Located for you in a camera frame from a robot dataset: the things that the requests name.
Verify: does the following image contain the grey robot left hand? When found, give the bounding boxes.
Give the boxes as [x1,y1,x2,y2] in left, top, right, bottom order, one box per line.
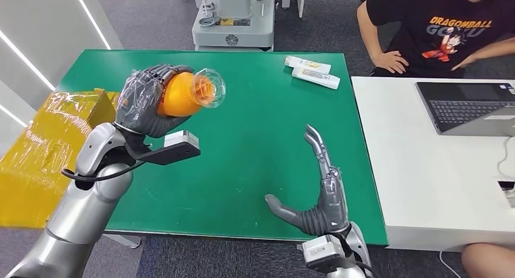
[114,64,196,140]

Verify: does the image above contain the person's right hand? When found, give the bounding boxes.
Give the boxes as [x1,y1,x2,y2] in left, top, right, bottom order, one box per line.
[373,50,409,75]

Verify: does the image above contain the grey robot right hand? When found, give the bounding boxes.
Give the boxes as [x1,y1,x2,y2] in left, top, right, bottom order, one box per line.
[264,124,351,237]

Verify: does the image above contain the person's left hand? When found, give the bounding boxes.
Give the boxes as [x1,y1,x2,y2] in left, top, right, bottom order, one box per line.
[450,53,479,72]

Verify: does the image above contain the orange detergent bottle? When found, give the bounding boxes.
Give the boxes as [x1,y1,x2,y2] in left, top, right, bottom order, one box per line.
[157,68,227,118]

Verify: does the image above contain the dark grey laptop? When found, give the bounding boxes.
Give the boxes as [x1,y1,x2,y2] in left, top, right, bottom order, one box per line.
[415,81,515,137]

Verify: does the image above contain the person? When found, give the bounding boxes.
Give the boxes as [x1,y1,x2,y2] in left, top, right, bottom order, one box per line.
[356,0,515,79]

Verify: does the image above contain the white tube with grey label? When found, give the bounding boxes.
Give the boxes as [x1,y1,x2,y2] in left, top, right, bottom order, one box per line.
[292,66,341,90]

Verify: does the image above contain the white tube with yellow print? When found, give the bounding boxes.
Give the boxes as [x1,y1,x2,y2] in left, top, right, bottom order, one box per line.
[284,55,332,75]

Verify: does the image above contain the yellow taped cardboard box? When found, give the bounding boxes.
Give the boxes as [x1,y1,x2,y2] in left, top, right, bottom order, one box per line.
[0,89,121,229]

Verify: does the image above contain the grey wheeled machine base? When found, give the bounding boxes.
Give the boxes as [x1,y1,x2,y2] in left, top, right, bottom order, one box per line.
[191,0,278,52]

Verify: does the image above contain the person's knee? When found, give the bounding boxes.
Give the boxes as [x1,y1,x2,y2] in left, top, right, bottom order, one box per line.
[462,243,515,278]

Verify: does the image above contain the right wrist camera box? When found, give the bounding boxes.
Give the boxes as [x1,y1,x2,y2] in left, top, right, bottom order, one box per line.
[298,234,347,275]

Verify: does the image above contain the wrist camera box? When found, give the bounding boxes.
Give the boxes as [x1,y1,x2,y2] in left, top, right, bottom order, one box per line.
[164,131,201,148]
[298,234,347,275]

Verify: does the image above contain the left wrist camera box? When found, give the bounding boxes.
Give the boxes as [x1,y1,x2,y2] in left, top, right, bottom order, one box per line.
[164,131,201,148]

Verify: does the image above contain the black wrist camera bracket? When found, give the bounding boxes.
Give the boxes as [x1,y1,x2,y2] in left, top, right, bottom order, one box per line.
[125,128,201,166]

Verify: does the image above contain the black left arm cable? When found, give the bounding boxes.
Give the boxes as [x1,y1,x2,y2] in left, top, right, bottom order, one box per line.
[61,160,148,183]

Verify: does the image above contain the white cable on desk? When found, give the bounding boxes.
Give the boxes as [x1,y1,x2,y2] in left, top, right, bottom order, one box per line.
[498,137,515,180]

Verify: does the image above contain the white cable on floor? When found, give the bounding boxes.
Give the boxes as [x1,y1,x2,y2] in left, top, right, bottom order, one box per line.
[438,251,463,278]

